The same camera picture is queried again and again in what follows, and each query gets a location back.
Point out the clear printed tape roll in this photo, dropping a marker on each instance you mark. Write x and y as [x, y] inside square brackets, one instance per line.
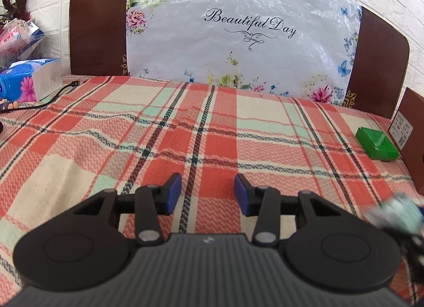
[392, 211]

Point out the dark wooden headboard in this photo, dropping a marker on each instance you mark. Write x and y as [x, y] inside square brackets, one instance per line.
[96, 22]

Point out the plaid blanket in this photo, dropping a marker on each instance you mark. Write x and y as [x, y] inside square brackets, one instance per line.
[132, 134]

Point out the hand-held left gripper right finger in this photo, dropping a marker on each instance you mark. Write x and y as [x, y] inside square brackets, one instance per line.
[241, 194]

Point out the floral plastic bag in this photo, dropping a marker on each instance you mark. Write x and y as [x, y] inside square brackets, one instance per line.
[238, 29]

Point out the plastic bag of packets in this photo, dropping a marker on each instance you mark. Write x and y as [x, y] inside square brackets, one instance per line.
[18, 37]

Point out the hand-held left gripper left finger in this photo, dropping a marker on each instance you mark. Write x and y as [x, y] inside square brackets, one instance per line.
[174, 194]

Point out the green box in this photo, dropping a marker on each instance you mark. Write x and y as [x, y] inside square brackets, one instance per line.
[377, 143]

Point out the brown box with label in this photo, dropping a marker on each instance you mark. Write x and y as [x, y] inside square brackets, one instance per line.
[412, 121]

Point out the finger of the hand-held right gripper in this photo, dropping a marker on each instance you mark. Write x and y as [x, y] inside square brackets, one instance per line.
[409, 239]

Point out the blue tissue pack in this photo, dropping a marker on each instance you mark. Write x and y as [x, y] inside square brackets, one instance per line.
[26, 78]

